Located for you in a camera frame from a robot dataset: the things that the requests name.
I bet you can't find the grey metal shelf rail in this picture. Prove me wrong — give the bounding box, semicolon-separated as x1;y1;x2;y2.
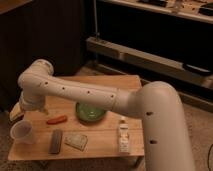
86;37;213;90

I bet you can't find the black object on shelf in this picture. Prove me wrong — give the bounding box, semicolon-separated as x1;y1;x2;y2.
182;63;213;76

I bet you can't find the green ceramic bowl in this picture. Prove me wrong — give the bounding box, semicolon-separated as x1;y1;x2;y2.
75;103;107;122

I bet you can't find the white bottle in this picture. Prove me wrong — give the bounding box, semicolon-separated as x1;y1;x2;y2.
118;116;130;153

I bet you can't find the dark grey rectangular block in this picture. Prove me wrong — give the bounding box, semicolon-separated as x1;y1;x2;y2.
49;129;63;154

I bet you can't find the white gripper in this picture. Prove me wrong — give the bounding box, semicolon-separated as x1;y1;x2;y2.
9;93;45;121

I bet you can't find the beige sponge pad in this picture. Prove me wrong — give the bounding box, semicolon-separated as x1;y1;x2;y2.
65;133;88;151

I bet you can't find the translucent white cup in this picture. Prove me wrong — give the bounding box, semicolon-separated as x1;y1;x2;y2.
10;120;36;144

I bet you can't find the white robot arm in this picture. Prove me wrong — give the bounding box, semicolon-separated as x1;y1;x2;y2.
18;59;196;171

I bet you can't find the wooden table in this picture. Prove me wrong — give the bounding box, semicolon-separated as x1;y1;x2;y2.
8;75;144;161

